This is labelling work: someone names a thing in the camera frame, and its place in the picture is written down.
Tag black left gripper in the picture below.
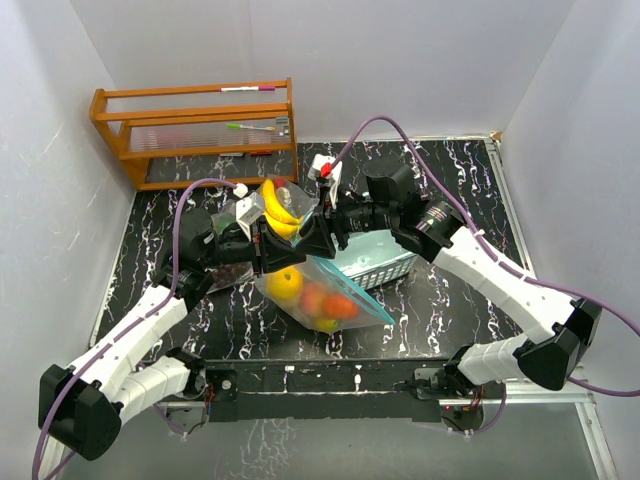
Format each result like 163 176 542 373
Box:
201 216 306 278

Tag yellow bananas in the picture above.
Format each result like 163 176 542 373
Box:
259 178 302 240

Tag pink white marker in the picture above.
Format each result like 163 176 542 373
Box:
219 85 277 93

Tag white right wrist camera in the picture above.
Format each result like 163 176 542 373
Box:
308 154 342 208

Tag clear zip bag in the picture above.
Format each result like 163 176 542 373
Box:
255 256 395 334
210 178 321 246

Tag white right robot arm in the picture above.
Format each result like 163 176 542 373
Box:
298 157 602 397

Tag wooden rack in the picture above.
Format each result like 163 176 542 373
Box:
89 78 300 191

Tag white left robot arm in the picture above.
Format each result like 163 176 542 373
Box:
38 210 306 460

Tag orange peach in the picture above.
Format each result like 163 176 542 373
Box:
300 283 360 321

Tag black metal base rail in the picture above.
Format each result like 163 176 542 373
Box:
100 358 591 433

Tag green white marker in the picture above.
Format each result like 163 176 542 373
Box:
225 122 277 132

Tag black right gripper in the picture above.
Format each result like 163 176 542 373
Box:
294 185 397 258

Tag teal plastic basket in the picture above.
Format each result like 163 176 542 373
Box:
330 195 421 291

